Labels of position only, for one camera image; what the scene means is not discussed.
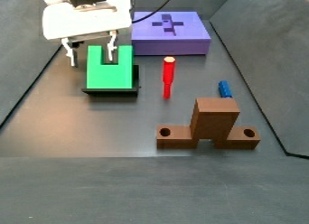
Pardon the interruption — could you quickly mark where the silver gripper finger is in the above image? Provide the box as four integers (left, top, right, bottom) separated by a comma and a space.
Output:
62, 38, 79, 67
106, 30, 118, 61

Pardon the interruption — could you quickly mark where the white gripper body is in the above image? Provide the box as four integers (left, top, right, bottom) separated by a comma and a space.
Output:
43, 0, 131, 40

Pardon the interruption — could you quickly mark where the green U-shaped block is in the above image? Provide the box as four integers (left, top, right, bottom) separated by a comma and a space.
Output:
86, 45, 133, 89

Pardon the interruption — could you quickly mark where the purple board with cross slot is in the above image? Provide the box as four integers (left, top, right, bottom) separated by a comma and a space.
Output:
131, 12, 212, 56

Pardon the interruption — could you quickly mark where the red peg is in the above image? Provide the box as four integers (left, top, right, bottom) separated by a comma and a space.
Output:
164, 56, 177, 99

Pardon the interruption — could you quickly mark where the blue peg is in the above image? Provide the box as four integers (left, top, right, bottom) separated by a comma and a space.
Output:
218, 80, 232, 98

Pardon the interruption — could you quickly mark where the brown T-shaped block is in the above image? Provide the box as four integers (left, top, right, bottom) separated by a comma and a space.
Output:
156, 98, 261, 150

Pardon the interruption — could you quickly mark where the black cable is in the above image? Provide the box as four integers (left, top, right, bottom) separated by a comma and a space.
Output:
131, 0, 180, 24

